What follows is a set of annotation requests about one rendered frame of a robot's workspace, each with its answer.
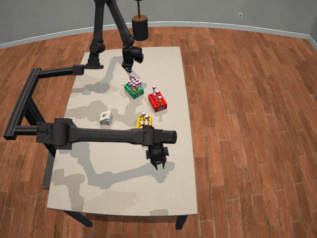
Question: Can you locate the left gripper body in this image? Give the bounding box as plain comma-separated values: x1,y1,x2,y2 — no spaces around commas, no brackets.
122,56,134,67

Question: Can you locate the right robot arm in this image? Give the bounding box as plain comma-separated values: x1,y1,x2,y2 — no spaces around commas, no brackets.
36,118,177,165

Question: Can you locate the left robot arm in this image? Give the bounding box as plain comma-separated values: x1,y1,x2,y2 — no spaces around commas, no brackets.
86,0,144,66

